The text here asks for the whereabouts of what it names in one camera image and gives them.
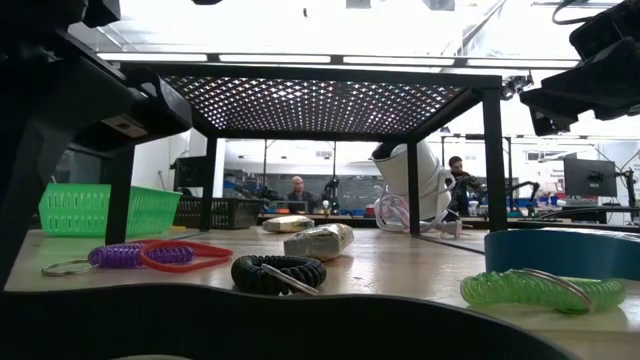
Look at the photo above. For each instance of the staples packet yellow green print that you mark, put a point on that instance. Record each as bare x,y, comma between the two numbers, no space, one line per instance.
320,242

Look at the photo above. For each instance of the person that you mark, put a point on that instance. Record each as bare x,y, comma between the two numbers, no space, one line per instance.
298,195
457,187

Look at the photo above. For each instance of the packet with yellow green print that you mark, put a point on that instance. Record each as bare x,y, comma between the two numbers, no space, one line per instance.
285,224

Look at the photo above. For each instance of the black boxy monitor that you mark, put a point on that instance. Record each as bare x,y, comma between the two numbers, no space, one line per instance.
190,172

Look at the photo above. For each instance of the right wrist camera housing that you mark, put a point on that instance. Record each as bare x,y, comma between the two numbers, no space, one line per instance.
610,30

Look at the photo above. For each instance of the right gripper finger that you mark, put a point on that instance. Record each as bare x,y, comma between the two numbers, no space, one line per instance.
560,92
547,124

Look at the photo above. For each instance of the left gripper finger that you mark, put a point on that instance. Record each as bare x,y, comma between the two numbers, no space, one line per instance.
115,135
160,107

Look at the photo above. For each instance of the green plastic basket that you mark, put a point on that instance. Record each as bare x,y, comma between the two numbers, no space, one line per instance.
75,210

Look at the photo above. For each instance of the white cylindrical appliance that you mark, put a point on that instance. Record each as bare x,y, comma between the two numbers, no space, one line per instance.
425,170

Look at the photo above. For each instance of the black plastic basket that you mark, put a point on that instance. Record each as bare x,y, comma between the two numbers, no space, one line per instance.
230,212

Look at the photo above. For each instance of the background black robot arm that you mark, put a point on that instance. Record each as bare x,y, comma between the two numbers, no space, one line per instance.
331,192

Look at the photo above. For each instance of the long background table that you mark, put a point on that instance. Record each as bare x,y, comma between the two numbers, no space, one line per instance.
350,218

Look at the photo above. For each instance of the overhead frame light bar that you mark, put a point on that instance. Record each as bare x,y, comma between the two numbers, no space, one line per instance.
275,58

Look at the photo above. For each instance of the dark computer monitor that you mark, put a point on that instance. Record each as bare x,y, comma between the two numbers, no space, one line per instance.
590,177

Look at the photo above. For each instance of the black perforated metal riser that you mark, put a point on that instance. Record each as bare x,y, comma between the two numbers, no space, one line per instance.
310,105

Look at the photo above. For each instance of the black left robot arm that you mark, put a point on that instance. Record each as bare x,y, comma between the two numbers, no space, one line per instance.
20,175

